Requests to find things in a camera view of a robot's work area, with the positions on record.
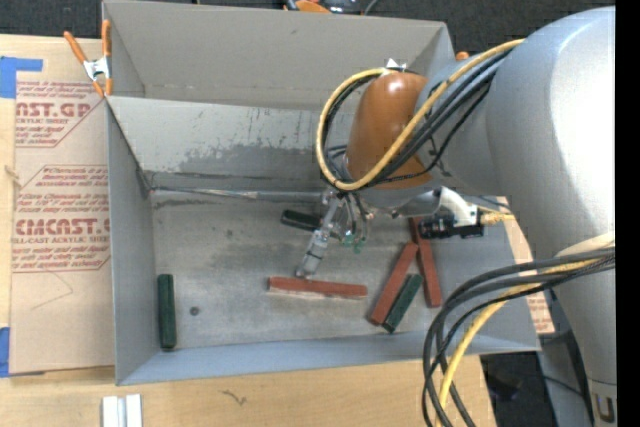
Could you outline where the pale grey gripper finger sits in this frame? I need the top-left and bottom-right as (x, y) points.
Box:
(307, 230), (336, 277)
(294, 227), (328, 278)

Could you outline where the black cylinder on white bracket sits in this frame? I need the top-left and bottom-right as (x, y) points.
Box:
(418, 186), (514, 241)

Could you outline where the grey metal bin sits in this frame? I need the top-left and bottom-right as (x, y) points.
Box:
(101, 0), (543, 387)

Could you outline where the brown cardboard board red print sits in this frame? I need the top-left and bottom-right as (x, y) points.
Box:
(0, 33), (557, 379)

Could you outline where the red-brown flat block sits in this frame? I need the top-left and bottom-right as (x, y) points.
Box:
(266, 275), (369, 301)
(408, 216), (444, 309)
(369, 241), (420, 327)

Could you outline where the dark green flat block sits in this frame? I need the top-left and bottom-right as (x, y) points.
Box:
(280, 209), (322, 232)
(381, 273), (425, 335)
(156, 273), (179, 351)

